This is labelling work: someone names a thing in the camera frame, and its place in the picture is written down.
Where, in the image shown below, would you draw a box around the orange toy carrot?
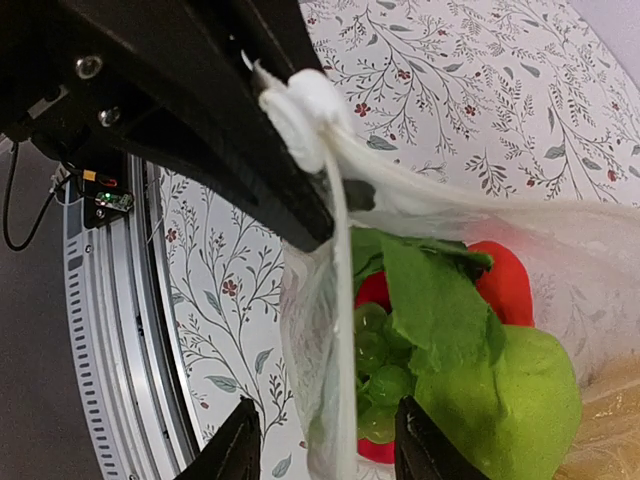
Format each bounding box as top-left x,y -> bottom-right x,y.
352,229 -> 536,376

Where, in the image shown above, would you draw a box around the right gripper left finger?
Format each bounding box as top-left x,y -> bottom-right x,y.
176,397 -> 261,480

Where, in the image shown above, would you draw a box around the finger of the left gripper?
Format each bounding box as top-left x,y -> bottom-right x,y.
1,1 -> 334,252
239,1 -> 353,210

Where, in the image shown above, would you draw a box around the floral tablecloth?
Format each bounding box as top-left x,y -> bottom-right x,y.
156,1 -> 639,479

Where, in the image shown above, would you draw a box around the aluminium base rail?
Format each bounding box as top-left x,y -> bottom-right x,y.
63,157 -> 202,479

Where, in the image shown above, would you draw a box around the small green toy vegetable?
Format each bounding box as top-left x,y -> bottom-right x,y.
415,326 -> 582,479

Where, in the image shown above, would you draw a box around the green toy grapes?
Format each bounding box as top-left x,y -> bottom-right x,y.
354,303 -> 416,445

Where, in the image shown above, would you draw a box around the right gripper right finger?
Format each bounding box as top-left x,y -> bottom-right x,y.
394,396 -> 487,480

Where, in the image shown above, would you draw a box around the clear zip top bag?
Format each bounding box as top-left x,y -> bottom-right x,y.
256,69 -> 639,479

